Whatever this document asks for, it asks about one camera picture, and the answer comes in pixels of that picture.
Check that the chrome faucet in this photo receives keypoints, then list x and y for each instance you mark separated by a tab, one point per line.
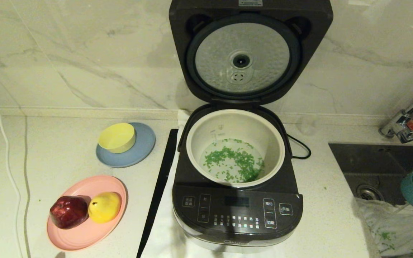
412	109

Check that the black rice cooker lid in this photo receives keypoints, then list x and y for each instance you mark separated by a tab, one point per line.
317	36

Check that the yellow bowl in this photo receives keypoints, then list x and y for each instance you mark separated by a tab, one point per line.
117	138

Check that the green rice grains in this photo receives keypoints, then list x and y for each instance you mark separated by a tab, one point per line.
235	161

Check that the flat black strip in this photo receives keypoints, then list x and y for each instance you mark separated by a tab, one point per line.
160	186

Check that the blue plate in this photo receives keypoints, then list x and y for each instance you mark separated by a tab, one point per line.
143	147

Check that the pink plate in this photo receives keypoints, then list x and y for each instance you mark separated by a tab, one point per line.
84	236

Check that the white cloth with green specks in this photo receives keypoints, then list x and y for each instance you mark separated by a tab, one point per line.
396	229

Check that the sink drain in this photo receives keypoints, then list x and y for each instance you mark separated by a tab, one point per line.
368	192

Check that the white inner pot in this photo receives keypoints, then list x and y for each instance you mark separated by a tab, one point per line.
264	132

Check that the black rice cooker body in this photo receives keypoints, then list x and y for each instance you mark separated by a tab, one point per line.
235	215

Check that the red apple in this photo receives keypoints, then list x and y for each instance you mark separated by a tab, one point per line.
68	212

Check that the steel sink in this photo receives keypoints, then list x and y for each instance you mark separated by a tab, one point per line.
378	165

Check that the yellow pear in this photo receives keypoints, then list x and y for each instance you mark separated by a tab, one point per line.
104	208

